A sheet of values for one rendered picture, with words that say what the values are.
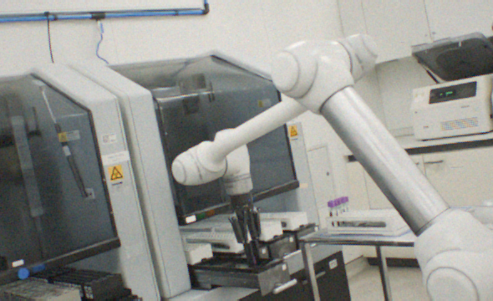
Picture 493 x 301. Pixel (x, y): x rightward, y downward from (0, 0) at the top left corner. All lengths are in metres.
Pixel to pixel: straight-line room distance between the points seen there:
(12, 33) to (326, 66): 2.00
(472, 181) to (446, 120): 0.43
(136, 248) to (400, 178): 0.97
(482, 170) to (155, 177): 2.47
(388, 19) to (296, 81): 3.18
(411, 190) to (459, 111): 2.67
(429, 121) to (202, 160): 2.53
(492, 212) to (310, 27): 3.20
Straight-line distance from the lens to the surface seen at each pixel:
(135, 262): 1.99
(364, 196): 4.50
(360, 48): 1.55
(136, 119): 2.01
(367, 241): 1.98
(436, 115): 4.07
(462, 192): 4.09
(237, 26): 3.95
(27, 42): 3.13
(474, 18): 4.23
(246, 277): 1.90
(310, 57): 1.41
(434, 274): 1.28
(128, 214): 1.97
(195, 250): 2.14
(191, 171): 1.80
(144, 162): 2.01
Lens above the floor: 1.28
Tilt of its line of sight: 3 degrees down
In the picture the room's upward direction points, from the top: 11 degrees counter-clockwise
